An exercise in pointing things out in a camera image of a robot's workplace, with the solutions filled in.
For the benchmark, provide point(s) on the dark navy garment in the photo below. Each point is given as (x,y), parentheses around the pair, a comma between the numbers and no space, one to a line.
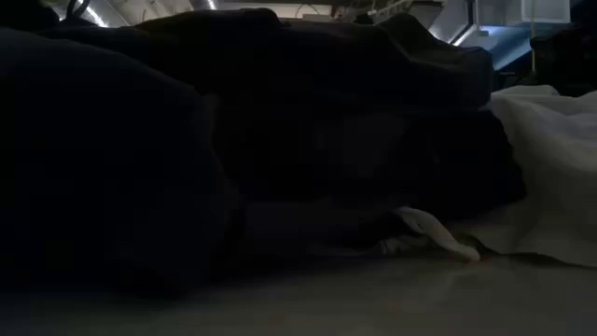
(303,224)
(93,163)

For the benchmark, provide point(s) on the large white cloth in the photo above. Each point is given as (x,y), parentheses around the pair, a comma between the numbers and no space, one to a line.
(550,163)

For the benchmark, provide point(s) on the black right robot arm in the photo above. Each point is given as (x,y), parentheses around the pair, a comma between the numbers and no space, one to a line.
(569,56)

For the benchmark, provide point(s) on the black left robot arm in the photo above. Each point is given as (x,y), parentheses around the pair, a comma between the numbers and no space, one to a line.
(23,11)

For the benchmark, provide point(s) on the white leaf print cloth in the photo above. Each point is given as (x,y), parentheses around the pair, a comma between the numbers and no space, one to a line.
(438,231)

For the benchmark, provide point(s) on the pale blue box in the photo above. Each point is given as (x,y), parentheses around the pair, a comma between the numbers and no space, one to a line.
(508,42)

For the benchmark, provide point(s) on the silver ventilation duct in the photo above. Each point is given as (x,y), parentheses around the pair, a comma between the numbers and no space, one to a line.
(205,4)
(100,11)

